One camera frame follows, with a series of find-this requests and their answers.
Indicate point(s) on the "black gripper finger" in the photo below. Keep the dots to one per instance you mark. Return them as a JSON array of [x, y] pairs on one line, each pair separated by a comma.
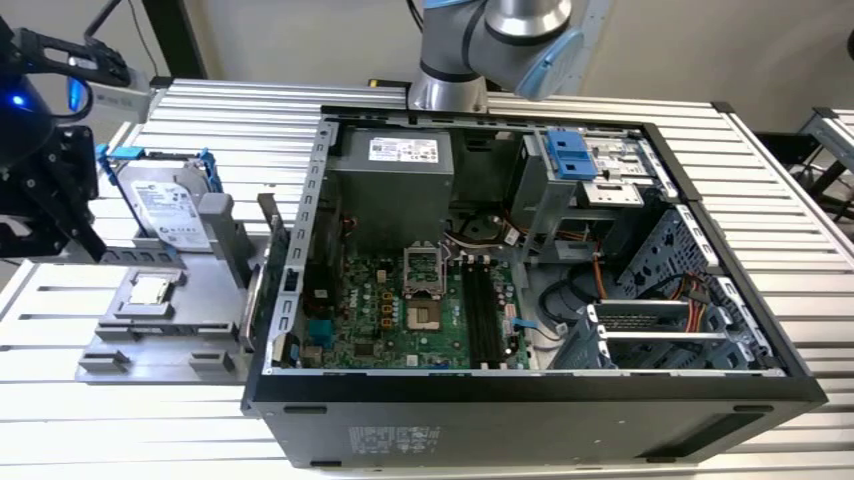
[[27, 240], [70, 170]]

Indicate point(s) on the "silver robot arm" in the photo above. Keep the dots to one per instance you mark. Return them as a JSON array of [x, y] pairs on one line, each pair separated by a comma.
[[448, 50]]

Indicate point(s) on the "black RAM slot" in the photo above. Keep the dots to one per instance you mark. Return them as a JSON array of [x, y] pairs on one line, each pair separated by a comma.
[[489, 315], [473, 315], [481, 315]]

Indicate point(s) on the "hard disk in blue carrier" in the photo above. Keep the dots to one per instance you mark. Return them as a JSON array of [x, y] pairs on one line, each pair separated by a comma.
[[161, 205]]

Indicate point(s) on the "silver CPU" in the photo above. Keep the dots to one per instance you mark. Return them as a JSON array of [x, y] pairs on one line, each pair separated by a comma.
[[153, 291]]

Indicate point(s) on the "grey parts rack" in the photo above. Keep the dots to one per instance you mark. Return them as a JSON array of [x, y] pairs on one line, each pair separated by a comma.
[[201, 300]]

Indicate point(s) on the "grey power supply unit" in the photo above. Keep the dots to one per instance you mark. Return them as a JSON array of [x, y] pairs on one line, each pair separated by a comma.
[[394, 200]]

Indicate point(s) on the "yellow black plug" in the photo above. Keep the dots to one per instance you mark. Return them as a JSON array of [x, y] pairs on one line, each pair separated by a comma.
[[377, 82]]

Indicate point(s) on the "green motherboard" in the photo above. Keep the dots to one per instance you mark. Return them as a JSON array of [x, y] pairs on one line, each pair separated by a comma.
[[374, 335]]

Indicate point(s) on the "CPU socket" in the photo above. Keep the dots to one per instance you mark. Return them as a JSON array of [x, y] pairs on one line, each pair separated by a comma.
[[423, 315]]

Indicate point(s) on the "blue plastic drive latch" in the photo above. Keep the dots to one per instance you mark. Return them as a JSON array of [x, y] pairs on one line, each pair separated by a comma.
[[568, 155]]

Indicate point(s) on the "black open PC case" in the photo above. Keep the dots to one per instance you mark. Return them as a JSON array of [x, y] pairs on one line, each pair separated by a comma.
[[468, 430]]

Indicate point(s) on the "silver drive bay cage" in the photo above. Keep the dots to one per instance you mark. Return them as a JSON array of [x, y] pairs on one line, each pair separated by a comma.
[[614, 195]]

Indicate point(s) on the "grey disk bay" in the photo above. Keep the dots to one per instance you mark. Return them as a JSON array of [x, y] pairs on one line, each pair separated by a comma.
[[654, 336]]

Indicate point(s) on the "metal slat side table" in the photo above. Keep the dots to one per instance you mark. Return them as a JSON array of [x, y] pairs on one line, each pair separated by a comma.
[[834, 125]]

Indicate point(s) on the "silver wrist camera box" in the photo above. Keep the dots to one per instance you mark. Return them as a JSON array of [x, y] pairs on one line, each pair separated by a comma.
[[123, 100]]

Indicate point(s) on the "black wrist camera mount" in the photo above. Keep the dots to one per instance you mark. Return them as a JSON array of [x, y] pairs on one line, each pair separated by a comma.
[[54, 47]]

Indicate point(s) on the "black metal post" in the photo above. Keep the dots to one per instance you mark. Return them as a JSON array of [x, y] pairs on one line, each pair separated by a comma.
[[177, 40]]

